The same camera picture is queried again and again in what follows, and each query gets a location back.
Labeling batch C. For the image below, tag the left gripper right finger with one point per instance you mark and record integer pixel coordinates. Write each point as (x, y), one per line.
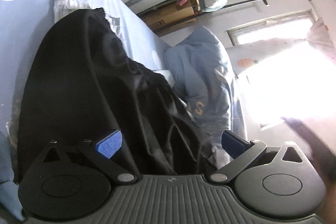
(245, 154)

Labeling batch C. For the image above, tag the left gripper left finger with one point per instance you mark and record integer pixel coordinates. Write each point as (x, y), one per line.
(99, 153)

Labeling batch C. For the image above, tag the black garment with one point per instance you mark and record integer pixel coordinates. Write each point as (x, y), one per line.
(82, 85)

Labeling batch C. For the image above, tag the blue hoodie with letters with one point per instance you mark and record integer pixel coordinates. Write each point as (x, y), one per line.
(204, 80)

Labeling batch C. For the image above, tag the pineapple print curtain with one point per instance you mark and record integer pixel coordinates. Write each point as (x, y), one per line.
(288, 73)

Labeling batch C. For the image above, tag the cardboard box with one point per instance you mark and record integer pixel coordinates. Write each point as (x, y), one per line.
(172, 17)

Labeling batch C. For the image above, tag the plaid cloth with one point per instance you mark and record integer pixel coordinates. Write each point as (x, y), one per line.
(63, 8)

